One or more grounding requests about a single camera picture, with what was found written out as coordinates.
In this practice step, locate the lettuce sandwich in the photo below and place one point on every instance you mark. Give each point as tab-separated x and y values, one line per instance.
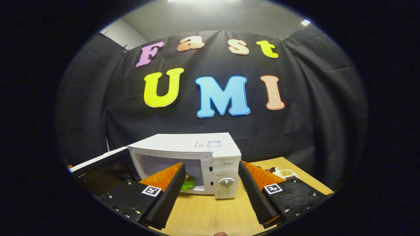
187	185

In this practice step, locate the white divided dish of beans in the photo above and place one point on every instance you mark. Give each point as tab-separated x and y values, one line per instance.
287	172

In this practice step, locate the white microwave oven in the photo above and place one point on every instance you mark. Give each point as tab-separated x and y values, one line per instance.
183	144

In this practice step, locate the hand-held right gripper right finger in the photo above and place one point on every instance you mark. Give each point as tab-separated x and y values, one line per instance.
256	200

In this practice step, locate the small ceiling light panel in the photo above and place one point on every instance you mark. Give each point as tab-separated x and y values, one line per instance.
305	22

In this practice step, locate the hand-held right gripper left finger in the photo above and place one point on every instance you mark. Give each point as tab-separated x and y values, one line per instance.
169	200

